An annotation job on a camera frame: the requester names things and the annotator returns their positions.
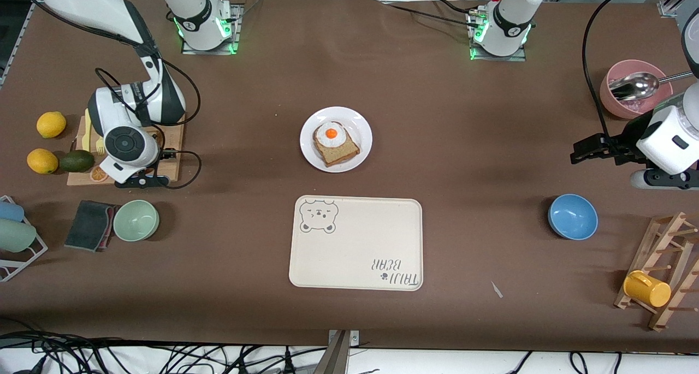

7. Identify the metal serving spoon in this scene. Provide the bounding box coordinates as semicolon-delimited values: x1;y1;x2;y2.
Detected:
608;70;697;103

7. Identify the black floor cable bundle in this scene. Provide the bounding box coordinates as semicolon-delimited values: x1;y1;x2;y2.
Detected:
0;330;328;374

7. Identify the black cable on table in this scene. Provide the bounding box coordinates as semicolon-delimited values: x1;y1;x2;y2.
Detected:
377;0;481;36

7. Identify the folded grey cloth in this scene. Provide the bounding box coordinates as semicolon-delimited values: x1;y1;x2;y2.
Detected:
64;200;118;253

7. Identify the grey metal camera post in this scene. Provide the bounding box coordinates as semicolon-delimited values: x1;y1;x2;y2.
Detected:
326;329;360;374

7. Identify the white wire rack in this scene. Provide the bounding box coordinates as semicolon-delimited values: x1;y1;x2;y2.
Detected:
0;195;49;283

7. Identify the yellow lemon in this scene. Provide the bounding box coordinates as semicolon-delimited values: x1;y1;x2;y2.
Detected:
36;111;67;139
27;148;59;175

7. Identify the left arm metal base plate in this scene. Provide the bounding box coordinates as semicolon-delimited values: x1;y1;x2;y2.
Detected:
467;8;528;62

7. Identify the wooden cup drying rack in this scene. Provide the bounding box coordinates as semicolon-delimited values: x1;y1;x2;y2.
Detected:
614;211;699;332

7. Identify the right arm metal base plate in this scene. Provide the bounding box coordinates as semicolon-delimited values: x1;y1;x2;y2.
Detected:
181;3;244;55

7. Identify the toy fried egg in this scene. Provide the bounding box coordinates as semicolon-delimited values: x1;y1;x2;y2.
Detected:
315;121;348;149

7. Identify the yellow mug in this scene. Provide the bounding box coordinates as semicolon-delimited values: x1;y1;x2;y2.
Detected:
623;270;672;308

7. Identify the bamboo cutting board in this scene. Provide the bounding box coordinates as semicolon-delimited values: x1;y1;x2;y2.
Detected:
67;111;186;187

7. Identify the pale green bowl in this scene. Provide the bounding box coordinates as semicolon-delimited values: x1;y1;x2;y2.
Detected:
112;199;160;242

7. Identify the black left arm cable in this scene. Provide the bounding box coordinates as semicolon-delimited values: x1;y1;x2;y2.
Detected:
582;0;656;141

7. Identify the round white plate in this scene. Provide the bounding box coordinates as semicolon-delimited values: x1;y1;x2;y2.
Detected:
299;106;373;173

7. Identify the light blue cup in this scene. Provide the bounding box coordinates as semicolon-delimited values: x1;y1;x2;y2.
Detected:
0;200;26;223

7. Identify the pale green cup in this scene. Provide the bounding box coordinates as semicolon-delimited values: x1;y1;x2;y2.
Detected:
0;219;38;253

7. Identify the pink bowl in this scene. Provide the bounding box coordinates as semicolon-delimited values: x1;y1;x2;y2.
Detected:
599;60;673;120

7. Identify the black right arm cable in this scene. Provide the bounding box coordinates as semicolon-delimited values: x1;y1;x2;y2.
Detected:
96;52;203;190

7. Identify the cream bear print tray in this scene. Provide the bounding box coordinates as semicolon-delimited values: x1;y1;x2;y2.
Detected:
288;195;424;292

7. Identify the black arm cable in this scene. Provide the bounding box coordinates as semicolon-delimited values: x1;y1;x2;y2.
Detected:
582;0;656;141
96;52;203;190

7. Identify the dark green avocado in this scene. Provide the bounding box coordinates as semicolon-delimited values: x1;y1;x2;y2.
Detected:
59;150;95;173

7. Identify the blue bowl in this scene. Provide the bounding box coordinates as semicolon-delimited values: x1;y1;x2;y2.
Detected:
548;193;599;241

